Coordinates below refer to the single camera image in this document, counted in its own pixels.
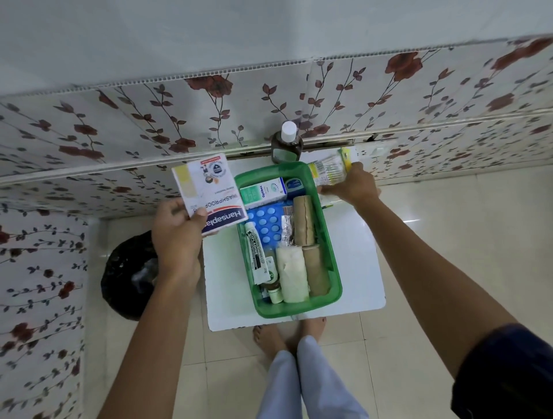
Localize silver blister strip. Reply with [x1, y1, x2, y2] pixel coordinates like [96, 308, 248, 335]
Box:
[280, 206, 296, 247]

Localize brown bandage roll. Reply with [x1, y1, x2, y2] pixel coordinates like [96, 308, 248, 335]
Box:
[302, 244, 332, 298]
[292, 195, 316, 247]

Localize dark blue sleeve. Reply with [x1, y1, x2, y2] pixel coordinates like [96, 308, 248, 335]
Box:
[450, 323, 553, 419]

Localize person's right foot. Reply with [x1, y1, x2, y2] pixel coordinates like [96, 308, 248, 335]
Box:
[300, 317, 327, 342]

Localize clear cotton swab pack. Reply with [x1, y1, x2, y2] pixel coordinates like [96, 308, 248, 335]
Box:
[308, 148, 353, 187]

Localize white ointment tube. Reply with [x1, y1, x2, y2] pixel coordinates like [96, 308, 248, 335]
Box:
[244, 220, 271, 286]

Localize person's right hand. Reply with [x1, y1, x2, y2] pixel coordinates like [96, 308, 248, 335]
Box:
[319, 162, 382, 210]

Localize green plastic basket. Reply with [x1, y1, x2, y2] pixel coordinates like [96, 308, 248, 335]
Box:
[234, 162, 343, 319]

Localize brown bottle white cap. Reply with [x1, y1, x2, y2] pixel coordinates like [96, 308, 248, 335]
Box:
[270, 121, 303, 164]

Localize light blue trousers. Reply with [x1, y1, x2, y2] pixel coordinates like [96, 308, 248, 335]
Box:
[257, 335, 370, 419]

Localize black bin bag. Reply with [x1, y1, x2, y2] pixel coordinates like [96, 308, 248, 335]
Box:
[100, 231, 159, 321]

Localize person's foot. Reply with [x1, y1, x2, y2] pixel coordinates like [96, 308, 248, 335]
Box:
[300, 317, 327, 342]
[252, 324, 289, 360]

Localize person's right forearm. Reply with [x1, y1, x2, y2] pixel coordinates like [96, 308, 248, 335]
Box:
[354, 193, 519, 379]

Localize green white medicine box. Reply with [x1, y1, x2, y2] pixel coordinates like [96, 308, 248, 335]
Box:
[239, 177, 288, 210]

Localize person's left forearm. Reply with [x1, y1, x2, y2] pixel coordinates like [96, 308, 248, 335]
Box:
[97, 273, 204, 419]

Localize white gauze roll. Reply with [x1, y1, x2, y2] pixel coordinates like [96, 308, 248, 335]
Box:
[276, 245, 310, 304]

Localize person's left hand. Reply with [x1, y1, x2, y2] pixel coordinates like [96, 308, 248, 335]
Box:
[151, 198, 209, 282]

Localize person's left foot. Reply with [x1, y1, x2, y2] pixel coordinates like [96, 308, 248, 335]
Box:
[252, 324, 289, 360]

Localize white plaster box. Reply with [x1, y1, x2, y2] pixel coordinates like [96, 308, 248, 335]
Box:
[172, 153, 249, 236]

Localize blue tablet blister pack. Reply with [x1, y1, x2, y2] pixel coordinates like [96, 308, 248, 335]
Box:
[246, 202, 286, 247]

